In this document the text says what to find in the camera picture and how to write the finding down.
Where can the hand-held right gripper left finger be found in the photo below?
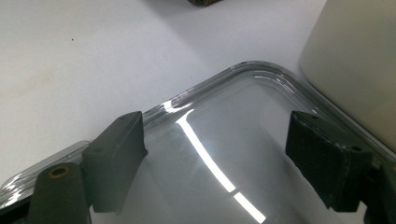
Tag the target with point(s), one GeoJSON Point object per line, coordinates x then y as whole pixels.
{"type": "Point", "coordinates": [112, 161]}

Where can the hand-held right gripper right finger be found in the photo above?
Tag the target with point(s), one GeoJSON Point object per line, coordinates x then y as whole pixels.
{"type": "Point", "coordinates": [323, 161]}

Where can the clear plastic lid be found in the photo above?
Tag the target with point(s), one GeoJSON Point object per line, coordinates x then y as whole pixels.
{"type": "Point", "coordinates": [233, 140]}

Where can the cream divided storage box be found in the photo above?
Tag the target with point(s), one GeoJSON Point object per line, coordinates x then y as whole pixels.
{"type": "Point", "coordinates": [351, 62]}

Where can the brown wicker basket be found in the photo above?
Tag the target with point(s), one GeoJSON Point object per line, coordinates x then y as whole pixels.
{"type": "Point", "coordinates": [204, 2]}

